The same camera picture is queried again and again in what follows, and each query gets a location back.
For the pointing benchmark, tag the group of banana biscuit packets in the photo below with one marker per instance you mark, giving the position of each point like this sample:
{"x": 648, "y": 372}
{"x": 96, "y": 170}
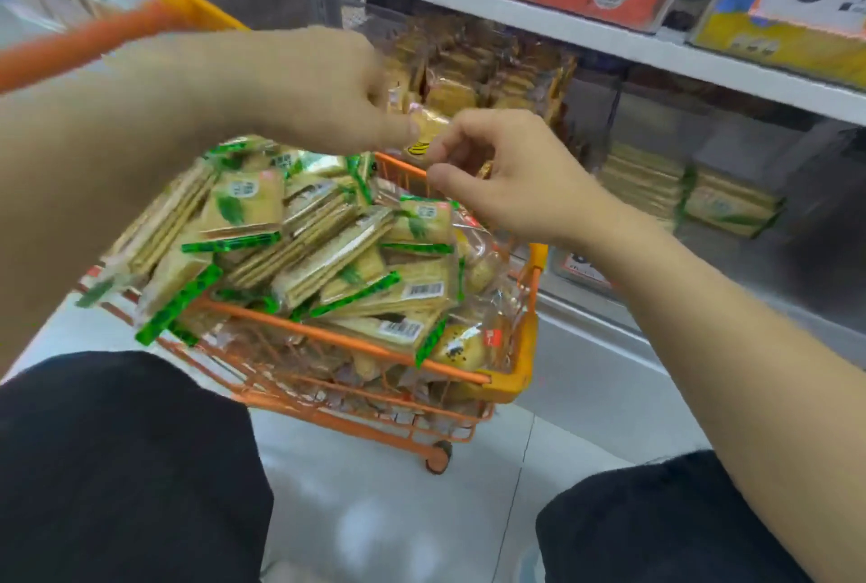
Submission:
{"x": 453, "y": 95}

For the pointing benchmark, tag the orange shopping cart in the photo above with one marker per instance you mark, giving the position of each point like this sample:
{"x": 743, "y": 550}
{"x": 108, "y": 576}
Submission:
{"x": 514, "y": 386}

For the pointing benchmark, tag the person's left forearm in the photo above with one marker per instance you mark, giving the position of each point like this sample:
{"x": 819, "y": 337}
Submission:
{"x": 101, "y": 163}

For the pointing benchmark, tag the person's leg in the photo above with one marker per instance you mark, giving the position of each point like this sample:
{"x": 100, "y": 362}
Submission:
{"x": 663, "y": 528}
{"x": 122, "y": 467}

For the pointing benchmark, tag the green cracker packets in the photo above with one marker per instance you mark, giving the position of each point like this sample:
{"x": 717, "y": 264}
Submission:
{"x": 243, "y": 197}
{"x": 643, "y": 183}

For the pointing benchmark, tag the person's right forearm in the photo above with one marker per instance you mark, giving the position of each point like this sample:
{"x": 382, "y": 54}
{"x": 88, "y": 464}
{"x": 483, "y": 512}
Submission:
{"x": 731, "y": 366}

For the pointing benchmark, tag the stack of blue yellow packets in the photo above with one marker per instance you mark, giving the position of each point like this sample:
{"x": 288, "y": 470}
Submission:
{"x": 778, "y": 48}

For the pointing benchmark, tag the white metal store shelf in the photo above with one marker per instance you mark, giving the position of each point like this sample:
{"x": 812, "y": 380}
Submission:
{"x": 541, "y": 21}

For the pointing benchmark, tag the person's right hand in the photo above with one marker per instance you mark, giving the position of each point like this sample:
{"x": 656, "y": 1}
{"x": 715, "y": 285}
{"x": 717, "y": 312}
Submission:
{"x": 534, "y": 190}

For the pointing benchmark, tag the person's left leg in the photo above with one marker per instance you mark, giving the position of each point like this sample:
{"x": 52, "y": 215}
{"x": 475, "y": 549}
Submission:
{"x": 122, "y": 467}

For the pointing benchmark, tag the person's right leg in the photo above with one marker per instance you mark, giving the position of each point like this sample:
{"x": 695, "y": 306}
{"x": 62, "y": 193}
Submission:
{"x": 663, "y": 528}

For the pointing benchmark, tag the person's left hand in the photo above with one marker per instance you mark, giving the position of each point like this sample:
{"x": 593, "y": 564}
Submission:
{"x": 311, "y": 88}

